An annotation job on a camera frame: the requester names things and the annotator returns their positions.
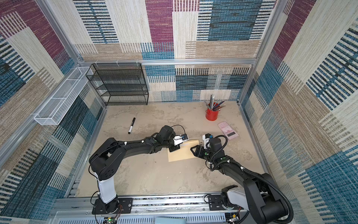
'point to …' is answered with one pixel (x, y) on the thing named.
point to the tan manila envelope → (184, 151)
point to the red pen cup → (211, 115)
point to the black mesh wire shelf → (119, 84)
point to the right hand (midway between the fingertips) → (195, 151)
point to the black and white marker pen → (131, 125)
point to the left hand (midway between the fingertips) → (182, 141)
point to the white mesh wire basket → (53, 111)
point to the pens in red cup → (214, 106)
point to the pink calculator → (227, 130)
